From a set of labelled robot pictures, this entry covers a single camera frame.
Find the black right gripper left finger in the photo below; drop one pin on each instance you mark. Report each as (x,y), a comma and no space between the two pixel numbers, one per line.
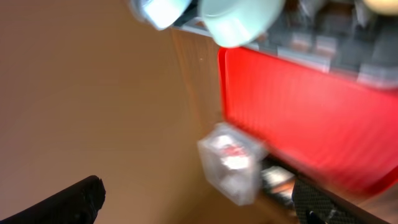
(77,204)

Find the red plastic tray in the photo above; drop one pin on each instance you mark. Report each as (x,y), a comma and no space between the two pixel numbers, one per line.
(329,127)

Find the grey dishwasher rack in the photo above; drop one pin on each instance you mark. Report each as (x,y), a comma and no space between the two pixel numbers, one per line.
(328,36)

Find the yellow cup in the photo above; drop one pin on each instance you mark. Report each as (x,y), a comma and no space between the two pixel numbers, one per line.
(384,7)

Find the black food waste tray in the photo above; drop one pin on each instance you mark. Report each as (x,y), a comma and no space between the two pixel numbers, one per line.
(278,182)

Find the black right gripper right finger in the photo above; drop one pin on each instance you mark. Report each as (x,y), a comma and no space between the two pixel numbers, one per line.
(313,206)

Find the clear plastic waste bin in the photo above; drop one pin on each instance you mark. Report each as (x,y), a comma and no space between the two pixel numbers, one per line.
(231,161)

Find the mint green bowl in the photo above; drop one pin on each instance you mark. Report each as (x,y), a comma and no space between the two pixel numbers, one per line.
(233,23)

